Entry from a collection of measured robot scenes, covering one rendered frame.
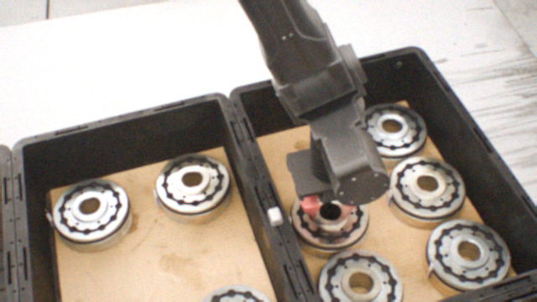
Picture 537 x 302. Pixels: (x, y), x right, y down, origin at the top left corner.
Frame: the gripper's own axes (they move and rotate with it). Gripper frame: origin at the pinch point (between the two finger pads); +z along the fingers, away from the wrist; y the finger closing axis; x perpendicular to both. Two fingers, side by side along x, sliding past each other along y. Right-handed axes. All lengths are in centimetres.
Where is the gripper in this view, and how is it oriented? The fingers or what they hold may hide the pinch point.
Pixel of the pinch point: (330, 208)
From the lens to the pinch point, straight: 82.5
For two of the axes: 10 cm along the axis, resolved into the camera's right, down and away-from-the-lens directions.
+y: 9.7, -2.0, 1.1
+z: 0.4, 6.4, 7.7
